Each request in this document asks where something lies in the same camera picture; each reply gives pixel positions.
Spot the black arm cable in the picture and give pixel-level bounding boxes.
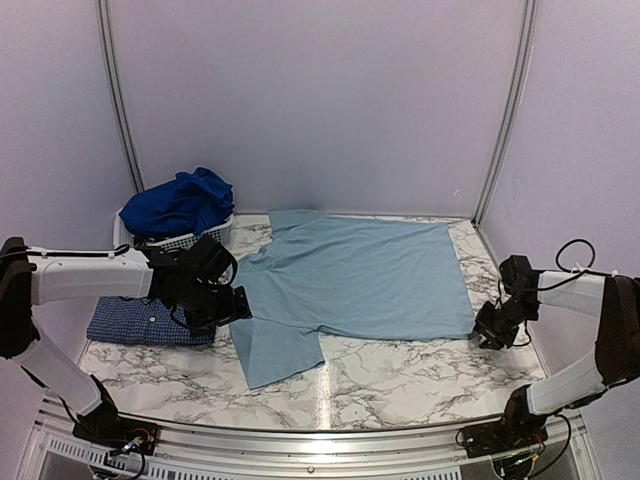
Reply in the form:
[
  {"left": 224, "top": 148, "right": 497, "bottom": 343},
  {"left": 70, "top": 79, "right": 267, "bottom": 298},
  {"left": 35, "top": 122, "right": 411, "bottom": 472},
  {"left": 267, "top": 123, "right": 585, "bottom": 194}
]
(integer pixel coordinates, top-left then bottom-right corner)
[
  {"left": 112, "top": 242, "right": 241, "bottom": 334},
  {"left": 494, "top": 238, "right": 599, "bottom": 349}
]

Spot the blue checked shirt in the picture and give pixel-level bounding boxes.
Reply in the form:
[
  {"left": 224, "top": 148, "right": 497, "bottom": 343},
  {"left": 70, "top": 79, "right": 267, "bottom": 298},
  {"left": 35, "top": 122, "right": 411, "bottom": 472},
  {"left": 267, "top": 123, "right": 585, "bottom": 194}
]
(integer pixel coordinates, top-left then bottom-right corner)
[{"left": 86, "top": 297, "right": 215, "bottom": 347}]

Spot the left aluminium corner post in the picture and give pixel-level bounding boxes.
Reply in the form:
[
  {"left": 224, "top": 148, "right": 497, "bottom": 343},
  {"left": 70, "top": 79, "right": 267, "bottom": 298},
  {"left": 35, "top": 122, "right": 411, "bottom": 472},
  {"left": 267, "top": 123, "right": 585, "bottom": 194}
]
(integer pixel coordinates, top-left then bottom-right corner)
[{"left": 95, "top": 0, "right": 145, "bottom": 193}]

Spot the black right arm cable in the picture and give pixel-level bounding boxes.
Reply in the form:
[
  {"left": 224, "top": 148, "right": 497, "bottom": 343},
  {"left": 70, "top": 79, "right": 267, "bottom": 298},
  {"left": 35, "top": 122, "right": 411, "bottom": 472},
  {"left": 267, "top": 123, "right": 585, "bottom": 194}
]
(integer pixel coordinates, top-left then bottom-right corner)
[{"left": 494, "top": 238, "right": 599, "bottom": 349}]

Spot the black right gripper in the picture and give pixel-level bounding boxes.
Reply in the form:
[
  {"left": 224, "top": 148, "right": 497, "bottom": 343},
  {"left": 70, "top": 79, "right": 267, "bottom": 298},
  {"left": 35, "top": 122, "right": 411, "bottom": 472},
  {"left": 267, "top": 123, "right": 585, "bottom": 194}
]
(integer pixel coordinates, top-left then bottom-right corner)
[{"left": 470, "top": 297, "right": 539, "bottom": 350}]

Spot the aluminium front frame rail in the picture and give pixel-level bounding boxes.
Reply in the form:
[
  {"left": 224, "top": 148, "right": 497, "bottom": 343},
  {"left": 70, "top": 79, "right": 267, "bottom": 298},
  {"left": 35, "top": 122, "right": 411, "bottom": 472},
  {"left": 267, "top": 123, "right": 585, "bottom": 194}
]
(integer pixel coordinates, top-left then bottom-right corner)
[{"left": 17, "top": 395, "right": 603, "bottom": 479}]

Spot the right aluminium corner post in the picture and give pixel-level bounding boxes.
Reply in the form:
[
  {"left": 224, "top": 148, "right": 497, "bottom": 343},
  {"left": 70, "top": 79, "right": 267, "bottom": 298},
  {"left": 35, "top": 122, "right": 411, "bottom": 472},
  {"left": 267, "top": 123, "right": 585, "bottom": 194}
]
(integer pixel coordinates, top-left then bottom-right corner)
[{"left": 472, "top": 0, "right": 538, "bottom": 227}]

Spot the royal blue garment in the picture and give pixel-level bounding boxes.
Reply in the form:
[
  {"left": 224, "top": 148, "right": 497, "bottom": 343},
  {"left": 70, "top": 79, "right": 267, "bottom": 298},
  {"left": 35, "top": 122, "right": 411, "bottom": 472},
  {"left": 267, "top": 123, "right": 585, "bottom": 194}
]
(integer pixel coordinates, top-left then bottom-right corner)
[{"left": 119, "top": 167, "right": 235, "bottom": 239}]

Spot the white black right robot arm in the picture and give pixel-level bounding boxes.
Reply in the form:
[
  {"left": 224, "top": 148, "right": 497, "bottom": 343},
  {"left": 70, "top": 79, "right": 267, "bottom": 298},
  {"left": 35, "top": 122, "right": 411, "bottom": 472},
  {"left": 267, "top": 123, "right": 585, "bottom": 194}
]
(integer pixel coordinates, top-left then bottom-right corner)
[{"left": 464, "top": 255, "right": 639, "bottom": 450}]

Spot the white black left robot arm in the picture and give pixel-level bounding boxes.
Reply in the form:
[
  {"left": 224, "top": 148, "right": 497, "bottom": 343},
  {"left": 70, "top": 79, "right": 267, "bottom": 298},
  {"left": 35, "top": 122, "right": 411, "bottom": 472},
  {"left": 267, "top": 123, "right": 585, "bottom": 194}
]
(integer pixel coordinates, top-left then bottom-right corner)
[{"left": 1, "top": 236, "right": 251, "bottom": 453}]

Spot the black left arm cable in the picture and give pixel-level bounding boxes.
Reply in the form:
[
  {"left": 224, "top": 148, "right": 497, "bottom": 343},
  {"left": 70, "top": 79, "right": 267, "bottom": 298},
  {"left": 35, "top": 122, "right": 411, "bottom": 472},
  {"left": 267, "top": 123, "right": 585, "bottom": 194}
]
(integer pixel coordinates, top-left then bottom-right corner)
[{"left": 112, "top": 242, "right": 241, "bottom": 334}]

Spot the white plastic laundry basket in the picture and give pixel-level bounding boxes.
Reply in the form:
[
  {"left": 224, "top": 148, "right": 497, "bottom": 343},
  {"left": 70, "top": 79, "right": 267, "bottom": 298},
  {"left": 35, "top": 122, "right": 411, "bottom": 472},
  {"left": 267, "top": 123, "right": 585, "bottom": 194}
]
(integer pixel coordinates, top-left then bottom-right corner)
[{"left": 112, "top": 207, "right": 236, "bottom": 251}]

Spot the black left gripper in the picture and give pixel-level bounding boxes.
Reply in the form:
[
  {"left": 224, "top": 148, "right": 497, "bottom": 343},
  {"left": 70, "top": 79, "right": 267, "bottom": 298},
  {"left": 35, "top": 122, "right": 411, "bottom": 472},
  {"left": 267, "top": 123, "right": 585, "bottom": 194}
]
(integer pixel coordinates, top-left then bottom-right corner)
[{"left": 179, "top": 279, "right": 252, "bottom": 339}]

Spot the aluminium corner post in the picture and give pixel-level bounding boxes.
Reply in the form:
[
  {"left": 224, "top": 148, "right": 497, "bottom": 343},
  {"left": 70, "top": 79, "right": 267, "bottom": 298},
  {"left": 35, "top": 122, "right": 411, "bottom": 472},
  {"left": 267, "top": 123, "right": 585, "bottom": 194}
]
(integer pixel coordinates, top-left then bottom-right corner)
[
  {"left": 472, "top": 0, "right": 538, "bottom": 227},
  {"left": 95, "top": 0, "right": 145, "bottom": 193}
]

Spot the light blue garment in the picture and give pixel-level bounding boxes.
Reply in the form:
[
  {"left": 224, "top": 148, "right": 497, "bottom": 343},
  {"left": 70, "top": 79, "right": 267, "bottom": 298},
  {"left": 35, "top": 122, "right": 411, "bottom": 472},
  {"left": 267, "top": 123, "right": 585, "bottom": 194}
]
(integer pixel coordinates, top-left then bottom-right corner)
[{"left": 230, "top": 210, "right": 475, "bottom": 389}]

